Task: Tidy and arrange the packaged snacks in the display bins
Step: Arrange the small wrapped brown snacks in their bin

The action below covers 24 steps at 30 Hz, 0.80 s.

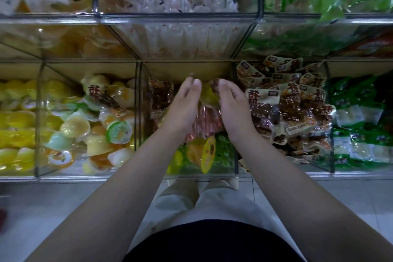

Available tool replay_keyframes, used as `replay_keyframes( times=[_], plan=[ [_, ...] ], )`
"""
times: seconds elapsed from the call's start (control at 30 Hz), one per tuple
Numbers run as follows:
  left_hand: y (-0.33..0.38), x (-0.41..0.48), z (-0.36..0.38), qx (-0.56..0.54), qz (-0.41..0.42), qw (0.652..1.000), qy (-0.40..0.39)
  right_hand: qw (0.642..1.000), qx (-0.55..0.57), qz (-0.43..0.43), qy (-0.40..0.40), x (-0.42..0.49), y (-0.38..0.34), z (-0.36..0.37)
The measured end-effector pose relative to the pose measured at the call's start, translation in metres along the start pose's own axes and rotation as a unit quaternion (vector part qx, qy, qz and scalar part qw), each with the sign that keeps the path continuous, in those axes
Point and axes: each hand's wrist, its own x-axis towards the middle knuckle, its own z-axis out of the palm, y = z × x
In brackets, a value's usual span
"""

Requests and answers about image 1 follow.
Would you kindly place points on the person's right hand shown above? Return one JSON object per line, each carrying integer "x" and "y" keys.
{"x": 236, "y": 114}

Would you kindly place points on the person's left hand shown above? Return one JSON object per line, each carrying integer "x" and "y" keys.
{"x": 181, "y": 111}

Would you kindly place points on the pile of brown snack packets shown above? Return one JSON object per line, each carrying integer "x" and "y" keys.
{"x": 295, "y": 111}

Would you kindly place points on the pile of pastel jelly cups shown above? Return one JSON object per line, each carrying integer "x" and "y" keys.
{"x": 73, "y": 127}

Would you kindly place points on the pile of green bamboo packets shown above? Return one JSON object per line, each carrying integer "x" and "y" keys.
{"x": 362, "y": 123}

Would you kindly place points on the pile of yellow jelly cups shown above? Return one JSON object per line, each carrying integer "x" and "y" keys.
{"x": 18, "y": 120}

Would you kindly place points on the person's right forearm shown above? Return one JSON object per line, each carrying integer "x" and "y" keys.
{"x": 319, "y": 206}

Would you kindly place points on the person's left forearm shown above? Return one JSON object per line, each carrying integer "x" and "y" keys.
{"x": 104, "y": 209}

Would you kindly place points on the light shoe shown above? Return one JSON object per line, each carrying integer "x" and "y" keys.
{"x": 183, "y": 186}
{"x": 218, "y": 182}

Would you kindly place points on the light grey shorts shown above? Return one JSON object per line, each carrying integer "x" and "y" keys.
{"x": 209, "y": 206}

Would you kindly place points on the black shirt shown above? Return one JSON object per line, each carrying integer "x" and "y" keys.
{"x": 215, "y": 243}

